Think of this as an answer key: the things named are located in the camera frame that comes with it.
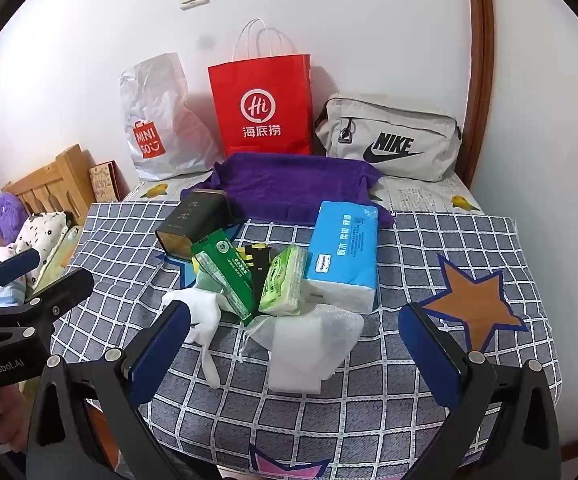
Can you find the white dotted pillow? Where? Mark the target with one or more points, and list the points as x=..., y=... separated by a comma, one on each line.
x=44, y=235

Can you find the blue tissue pack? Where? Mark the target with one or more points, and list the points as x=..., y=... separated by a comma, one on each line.
x=344, y=245

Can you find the dark green tin box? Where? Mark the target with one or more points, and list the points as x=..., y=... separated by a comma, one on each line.
x=189, y=220

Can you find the yellow zip pouch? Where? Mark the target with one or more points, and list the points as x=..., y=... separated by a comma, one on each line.
x=250, y=260

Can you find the grey waist bag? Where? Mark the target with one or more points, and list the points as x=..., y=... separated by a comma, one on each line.
x=394, y=125

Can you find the green wet wipes packet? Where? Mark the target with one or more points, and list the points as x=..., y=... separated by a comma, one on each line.
x=229, y=270

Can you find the red paper bag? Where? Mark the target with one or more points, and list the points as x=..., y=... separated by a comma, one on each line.
x=259, y=80

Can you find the person's left hand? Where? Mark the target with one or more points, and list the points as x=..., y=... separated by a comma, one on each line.
x=9, y=420

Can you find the purple towel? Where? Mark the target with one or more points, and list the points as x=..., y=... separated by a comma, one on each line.
x=289, y=185

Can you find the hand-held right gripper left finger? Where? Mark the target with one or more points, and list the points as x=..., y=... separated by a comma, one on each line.
x=165, y=342

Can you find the wooden headboard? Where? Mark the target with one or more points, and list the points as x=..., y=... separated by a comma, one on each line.
x=49, y=180

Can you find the brown wooden door frame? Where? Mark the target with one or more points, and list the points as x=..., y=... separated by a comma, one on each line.
x=479, y=60

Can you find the white plastic shopping bag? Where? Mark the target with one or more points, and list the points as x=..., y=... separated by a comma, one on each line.
x=159, y=110

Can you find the purple plush toy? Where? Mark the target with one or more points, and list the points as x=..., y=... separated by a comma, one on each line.
x=8, y=215

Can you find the white work glove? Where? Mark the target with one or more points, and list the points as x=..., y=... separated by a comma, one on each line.
x=204, y=310

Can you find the green pocket tissue pack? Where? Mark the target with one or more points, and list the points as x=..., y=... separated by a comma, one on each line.
x=284, y=280

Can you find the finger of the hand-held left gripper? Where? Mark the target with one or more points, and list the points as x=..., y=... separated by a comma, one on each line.
x=64, y=290
x=11, y=266

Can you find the white box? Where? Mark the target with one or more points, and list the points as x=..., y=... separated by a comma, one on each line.
x=309, y=350

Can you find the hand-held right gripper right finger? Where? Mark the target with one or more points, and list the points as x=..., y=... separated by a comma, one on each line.
x=431, y=355

